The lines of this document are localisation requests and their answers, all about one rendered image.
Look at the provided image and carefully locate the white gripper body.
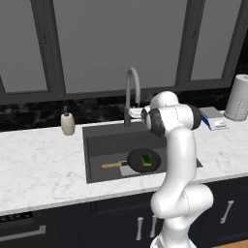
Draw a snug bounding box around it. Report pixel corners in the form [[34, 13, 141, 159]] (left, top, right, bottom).
[[128, 108, 145, 119]]

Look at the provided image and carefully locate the dark grey sink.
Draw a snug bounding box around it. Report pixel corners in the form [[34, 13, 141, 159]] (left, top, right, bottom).
[[81, 120, 203, 185]]

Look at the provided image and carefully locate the green and yellow sponge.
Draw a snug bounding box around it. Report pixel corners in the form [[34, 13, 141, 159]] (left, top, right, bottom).
[[139, 153, 153, 168]]

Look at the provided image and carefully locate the grey curved tap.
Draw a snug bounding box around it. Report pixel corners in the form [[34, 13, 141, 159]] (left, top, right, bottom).
[[123, 66, 142, 128]]

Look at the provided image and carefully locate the beige soap dispenser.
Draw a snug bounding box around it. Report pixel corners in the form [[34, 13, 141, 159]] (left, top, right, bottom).
[[60, 106, 76, 137]]

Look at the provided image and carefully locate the dark framed window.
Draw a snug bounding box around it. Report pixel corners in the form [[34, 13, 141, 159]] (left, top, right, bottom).
[[42, 0, 192, 100], [0, 0, 54, 105], [180, 0, 248, 91]]

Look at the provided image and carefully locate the dark drawer front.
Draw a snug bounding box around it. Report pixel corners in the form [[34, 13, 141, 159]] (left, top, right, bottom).
[[90, 192, 156, 217]]

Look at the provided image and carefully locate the white paper towel roll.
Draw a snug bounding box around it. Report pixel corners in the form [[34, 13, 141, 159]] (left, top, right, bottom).
[[224, 74, 248, 122]]

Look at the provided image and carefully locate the dark cupboard door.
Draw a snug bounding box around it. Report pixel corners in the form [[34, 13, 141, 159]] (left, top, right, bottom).
[[77, 208, 148, 248], [201, 180, 248, 248], [146, 211, 167, 248]]

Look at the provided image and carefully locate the dark dishwasher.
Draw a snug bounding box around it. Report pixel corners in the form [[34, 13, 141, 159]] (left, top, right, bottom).
[[0, 208, 63, 248]]

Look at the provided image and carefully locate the black pan with wooden handle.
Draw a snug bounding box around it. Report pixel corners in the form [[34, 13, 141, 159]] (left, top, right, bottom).
[[101, 147, 162, 174]]

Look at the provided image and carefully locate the silver cupboard handle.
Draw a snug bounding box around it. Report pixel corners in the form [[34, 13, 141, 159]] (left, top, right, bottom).
[[220, 200, 234, 225], [148, 215, 158, 239], [136, 216, 144, 241]]

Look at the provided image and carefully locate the silver dishwasher handle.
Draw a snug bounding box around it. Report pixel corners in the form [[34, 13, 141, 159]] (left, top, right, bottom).
[[0, 225, 47, 243]]

